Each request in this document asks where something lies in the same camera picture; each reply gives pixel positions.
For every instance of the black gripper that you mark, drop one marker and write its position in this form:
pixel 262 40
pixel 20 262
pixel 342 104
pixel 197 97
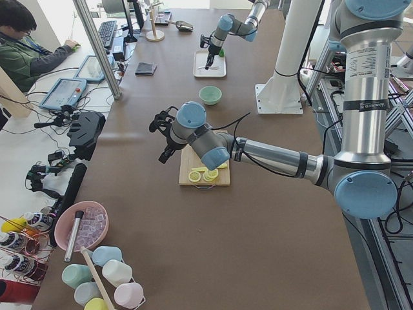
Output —
pixel 169 142
pixel 211 51

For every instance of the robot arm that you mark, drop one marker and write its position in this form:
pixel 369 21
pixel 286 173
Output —
pixel 229 25
pixel 359 174

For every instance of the mint green bowl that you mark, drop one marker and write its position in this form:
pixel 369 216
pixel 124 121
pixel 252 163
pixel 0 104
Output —
pixel 210 95

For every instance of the pink bowl with ice cubes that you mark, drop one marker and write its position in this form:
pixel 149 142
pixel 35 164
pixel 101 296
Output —
pixel 93 226

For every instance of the cream rabbit tray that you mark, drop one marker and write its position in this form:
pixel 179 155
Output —
pixel 217 70

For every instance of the wooden cutting board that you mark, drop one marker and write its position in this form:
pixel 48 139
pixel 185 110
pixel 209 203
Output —
pixel 205 161

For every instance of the single lemon slice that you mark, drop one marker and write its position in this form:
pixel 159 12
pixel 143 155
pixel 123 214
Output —
pixel 194 176

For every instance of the metal scoop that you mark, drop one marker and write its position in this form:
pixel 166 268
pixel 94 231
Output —
pixel 182 26

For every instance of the stacked lemon slice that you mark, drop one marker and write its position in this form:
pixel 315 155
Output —
pixel 210 175

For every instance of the wooden mug tree stand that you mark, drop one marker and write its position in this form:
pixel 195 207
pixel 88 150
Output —
pixel 154 35

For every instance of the grey folded cloth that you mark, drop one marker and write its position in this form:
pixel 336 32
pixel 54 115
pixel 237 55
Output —
pixel 145 69

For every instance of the black monitor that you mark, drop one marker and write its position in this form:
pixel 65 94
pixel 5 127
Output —
pixel 133 35

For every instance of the black keyboard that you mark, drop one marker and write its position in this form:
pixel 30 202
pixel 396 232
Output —
pixel 106 32

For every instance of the metal muddler with black tip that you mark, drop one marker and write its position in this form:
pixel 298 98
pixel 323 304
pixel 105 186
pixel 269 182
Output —
pixel 73 235

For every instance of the blue teach pendant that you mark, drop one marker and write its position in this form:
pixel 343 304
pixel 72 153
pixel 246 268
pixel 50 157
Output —
pixel 64 92
pixel 90 70

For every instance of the light blue plastic cup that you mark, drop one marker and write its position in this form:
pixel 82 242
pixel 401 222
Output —
pixel 102 254

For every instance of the white plastic cup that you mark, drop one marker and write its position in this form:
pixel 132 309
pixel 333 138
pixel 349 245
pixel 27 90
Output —
pixel 117 272

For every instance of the pink plastic cup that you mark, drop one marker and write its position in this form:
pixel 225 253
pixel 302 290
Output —
pixel 129 295

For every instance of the mint green plastic cup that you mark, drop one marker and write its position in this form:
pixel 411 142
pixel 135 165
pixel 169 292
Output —
pixel 76 274

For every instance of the pale teal plastic cup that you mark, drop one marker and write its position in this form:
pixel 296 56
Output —
pixel 85 292

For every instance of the yellow plastic cup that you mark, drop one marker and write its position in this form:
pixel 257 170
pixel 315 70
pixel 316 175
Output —
pixel 96 304

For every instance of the person in green jacket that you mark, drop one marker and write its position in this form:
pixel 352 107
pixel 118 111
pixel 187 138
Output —
pixel 22 58

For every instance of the metal cutting board handle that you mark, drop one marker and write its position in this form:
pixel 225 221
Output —
pixel 204 187

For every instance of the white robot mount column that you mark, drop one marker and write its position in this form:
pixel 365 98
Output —
pixel 281 93

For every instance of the wooden cup rack handle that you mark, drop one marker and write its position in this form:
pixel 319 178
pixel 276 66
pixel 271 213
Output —
pixel 89 262

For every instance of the white wire cup rack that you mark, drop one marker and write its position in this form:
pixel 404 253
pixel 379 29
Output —
pixel 128 293

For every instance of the aluminium frame post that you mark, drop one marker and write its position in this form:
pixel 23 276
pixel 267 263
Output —
pixel 97 47

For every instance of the copper wire bottle rack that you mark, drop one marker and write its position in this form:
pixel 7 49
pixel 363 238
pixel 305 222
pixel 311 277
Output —
pixel 24 255

